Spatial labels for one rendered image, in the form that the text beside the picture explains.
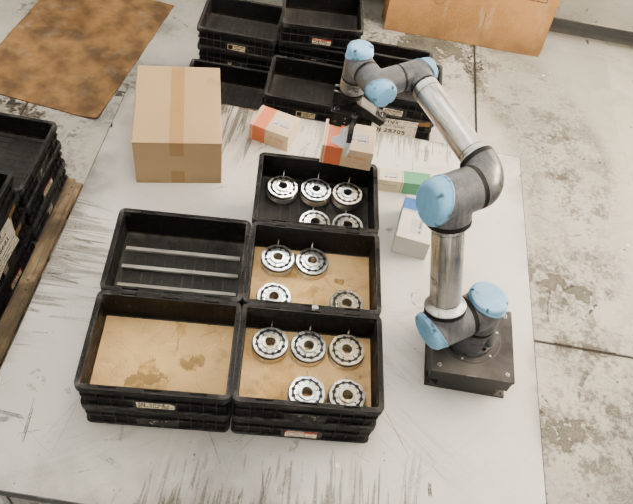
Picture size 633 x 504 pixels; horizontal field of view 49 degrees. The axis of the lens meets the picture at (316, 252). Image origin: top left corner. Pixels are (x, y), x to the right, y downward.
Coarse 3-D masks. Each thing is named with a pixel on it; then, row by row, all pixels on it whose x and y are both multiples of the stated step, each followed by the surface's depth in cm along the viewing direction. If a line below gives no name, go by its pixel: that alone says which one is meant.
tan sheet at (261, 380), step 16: (288, 336) 202; (288, 352) 199; (368, 352) 202; (256, 368) 195; (272, 368) 196; (288, 368) 196; (304, 368) 197; (320, 368) 197; (336, 368) 198; (368, 368) 199; (240, 384) 192; (256, 384) 192; (272, 384) 193; (288, 384) 193; (368, 384) 196; (368, 400) 193
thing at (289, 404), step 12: (300, 312) 196; (312, 312) 197; (324, 312) 197; (336, 312) 198; (348, 312) 198; (240, 324) 191; (240, 336) 189; (240, 348) 187; (240, 360) 185; (240, 396) 179; (288, 408) 180; (300, 408) 180; (312, 408) 180; (324, 408) 180; (336, 408) 180; (348, 408) 180; (372, 408) 181
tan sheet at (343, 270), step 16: (256, 256) 218; (336, 256) 222; (352, 256) 223; (256, 272) 215; (336, 272) 218; (352, 272) 219; (368, 272) 220; (256, 288) 211; (288, 288) 212; (304, 288) 213; (320, 288) 214; (336, 288) 215; (352, 288) 215; (368, 288) 216; (320, 304) 210; (368, 304) 212
